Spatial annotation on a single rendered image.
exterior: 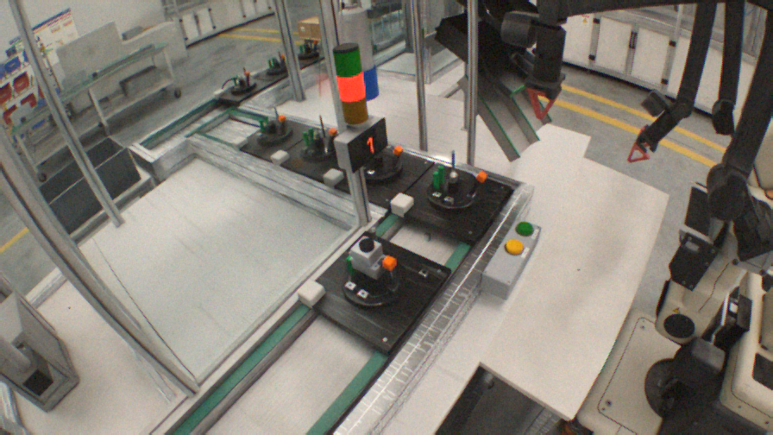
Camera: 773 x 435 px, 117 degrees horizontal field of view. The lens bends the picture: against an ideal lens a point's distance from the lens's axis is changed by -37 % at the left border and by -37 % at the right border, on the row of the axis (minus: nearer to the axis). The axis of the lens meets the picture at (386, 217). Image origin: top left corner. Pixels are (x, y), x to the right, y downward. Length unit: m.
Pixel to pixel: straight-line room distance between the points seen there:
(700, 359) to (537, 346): 0.54
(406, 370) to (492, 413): 1.03
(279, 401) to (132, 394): 0.43
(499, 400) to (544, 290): 0.86
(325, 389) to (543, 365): 0.46
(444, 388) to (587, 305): 0.41
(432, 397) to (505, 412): 0.95
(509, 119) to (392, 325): 0.73
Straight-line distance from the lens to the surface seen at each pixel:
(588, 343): 0.92
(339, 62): 0.71
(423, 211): 0.97
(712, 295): 1.15
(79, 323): 1.36
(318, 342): 0.82
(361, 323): 0.76
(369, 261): 0.72
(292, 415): 0.77
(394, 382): 0.71
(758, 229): 0.84
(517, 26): 0.79
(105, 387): 1.13
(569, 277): 1.02
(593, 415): 1.51
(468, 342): 0.86
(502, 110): 1.19
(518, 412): 1.73
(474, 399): 1.54
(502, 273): 0.85
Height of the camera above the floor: 1.61
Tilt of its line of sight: 42 degrees down
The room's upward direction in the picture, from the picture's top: 7 degrees counter-clockwise
